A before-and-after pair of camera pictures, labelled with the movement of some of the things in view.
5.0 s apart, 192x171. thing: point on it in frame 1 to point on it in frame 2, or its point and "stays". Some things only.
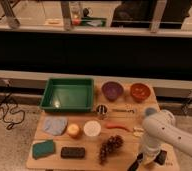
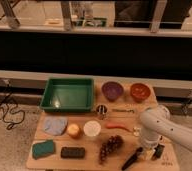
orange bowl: x=140 y=92 stays
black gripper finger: x=136 y=163 to x=139 y=150
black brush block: x=72 y=152 stays
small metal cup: x=101 y=109 stays
